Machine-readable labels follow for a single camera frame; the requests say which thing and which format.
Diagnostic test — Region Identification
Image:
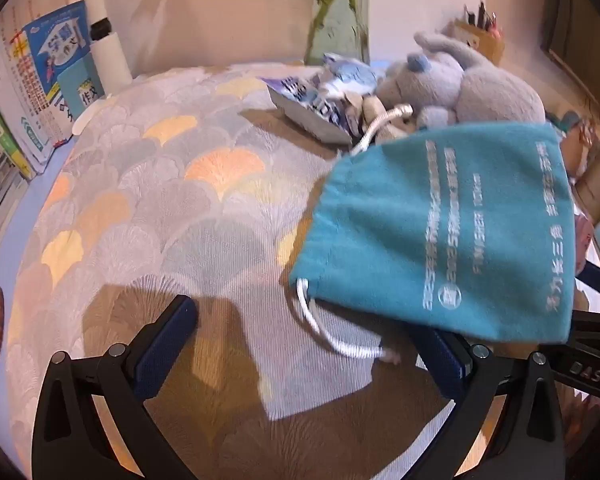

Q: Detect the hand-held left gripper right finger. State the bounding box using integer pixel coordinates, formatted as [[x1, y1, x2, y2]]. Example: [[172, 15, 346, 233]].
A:
[[414, 327, 581, 480]]

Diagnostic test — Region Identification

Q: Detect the beige cloth pouch white cord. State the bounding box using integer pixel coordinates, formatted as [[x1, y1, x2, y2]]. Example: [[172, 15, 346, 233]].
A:
[[350, 94, 415, 153]]

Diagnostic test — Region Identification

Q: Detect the light blue face mask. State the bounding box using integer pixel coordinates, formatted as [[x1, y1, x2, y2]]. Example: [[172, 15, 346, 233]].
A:
[[322, 52, 387, 97]]

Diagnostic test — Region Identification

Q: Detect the blue white printed box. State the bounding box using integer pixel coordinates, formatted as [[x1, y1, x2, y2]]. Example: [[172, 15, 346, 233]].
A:
[[261, 76, 355, 145]]

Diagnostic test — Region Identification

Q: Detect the beige cone shaped object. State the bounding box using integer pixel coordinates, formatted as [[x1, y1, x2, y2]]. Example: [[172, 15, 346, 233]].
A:
[[574, 144, 600, 222]]

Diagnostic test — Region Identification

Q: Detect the wooden pen holder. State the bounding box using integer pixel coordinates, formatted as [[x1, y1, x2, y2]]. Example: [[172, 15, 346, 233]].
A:
[[449, 1, 506, 67]]

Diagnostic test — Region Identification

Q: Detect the glass vase with green stems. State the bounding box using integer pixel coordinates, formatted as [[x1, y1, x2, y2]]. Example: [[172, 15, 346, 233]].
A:
[[304, 0, 372, 67]]

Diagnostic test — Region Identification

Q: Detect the white tube with black band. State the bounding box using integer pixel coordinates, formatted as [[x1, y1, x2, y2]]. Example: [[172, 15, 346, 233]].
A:
[[79, 0, 134, 87]]

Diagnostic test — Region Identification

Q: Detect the grey plush toy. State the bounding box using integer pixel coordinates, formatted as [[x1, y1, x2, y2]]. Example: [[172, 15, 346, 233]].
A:
[[377, 31, 548, 131]]

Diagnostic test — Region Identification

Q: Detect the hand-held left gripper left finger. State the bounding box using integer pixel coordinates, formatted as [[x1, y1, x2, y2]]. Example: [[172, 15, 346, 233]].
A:
[[31, 294, 199, 480]]

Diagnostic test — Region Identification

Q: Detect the teal booklet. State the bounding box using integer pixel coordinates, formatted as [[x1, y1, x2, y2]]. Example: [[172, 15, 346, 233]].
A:
[[56, 55, 106, 128]]

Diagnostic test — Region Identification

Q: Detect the blue cover workbook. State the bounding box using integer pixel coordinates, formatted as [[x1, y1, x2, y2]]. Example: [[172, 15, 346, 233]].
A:
[[0, 0, 92, 163]]

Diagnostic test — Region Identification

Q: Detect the teal drawstring bag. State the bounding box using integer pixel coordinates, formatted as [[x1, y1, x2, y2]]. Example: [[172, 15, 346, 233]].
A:
[[287, 121, 578, 361]]

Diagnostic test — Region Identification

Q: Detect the fan pattern table mat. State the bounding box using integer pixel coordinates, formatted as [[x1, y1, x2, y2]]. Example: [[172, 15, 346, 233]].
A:
[[5, 62, 600, 480]]

